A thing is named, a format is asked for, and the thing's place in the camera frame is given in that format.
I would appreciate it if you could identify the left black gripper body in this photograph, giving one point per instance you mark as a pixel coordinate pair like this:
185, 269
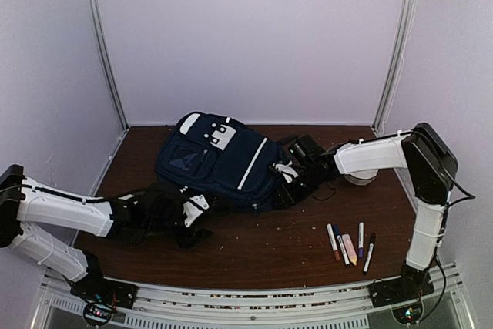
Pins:
161, 228

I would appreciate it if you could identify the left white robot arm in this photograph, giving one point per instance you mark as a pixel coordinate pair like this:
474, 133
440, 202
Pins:
26, 204

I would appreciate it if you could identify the purple capped white marker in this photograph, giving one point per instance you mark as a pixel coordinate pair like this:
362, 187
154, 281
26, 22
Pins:
360, 240

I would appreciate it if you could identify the white scalloped ceramic bowl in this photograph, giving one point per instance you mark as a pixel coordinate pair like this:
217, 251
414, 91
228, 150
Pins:
361, 178

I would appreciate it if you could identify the brown capped white marker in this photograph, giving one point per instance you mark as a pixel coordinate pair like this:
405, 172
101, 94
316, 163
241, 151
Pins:
333, 242

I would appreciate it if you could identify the blue capped white marker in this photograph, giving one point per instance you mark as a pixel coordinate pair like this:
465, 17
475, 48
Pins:
341, 245

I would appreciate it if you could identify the aluminium frame post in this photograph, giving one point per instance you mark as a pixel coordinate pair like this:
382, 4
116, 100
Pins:
106, 64
396, 63

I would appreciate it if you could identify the navy blue student backpack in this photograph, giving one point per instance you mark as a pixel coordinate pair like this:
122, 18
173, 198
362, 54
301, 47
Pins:
226, 161

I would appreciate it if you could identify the pink and yellow highlighter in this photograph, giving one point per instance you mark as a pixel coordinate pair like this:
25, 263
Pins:
349, 247

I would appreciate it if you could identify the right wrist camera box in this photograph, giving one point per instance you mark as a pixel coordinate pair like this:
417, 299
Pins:
305, 150

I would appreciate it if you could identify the black marker pen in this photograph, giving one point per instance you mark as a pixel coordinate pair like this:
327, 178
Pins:
369, 253

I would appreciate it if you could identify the front aluminium rail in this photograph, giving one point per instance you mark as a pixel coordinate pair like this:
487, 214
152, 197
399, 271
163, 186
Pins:
336, 306

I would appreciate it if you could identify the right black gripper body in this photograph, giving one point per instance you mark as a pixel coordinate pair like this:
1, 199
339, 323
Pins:
310, 183

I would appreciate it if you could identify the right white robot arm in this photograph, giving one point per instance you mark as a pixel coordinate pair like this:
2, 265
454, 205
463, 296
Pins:
421, 151

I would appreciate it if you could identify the right aluminium frame post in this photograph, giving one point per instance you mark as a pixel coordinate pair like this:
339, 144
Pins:
396, 63

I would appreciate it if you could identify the left aluminium frame post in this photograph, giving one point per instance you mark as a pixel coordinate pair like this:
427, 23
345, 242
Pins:
106, 64

